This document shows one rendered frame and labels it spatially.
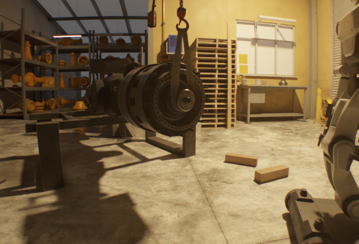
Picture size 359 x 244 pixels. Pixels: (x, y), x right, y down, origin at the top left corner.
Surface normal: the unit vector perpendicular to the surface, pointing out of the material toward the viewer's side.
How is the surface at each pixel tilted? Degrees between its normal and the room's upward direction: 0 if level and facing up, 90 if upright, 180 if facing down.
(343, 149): 90
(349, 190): 90
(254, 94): 90
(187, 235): 0
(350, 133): 90
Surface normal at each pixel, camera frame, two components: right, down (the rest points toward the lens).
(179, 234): 0.00, -1.00
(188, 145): 0.62, 0.07
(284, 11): 0.11, 0.09
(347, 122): -0.35, 0.09
